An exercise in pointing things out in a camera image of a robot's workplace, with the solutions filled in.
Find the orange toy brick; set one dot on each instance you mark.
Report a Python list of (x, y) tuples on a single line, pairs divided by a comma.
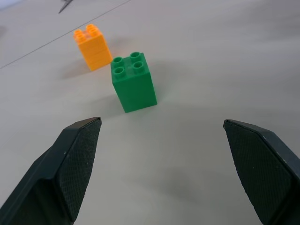
[(93, 50)]

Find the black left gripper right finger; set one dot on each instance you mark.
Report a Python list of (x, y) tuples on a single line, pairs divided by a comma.
[(260, 168)]

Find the green toy brick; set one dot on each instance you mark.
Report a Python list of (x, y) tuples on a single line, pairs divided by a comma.
[(134, 90)]

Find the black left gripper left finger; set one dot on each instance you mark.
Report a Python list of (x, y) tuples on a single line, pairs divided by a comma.
[(54, 173)]

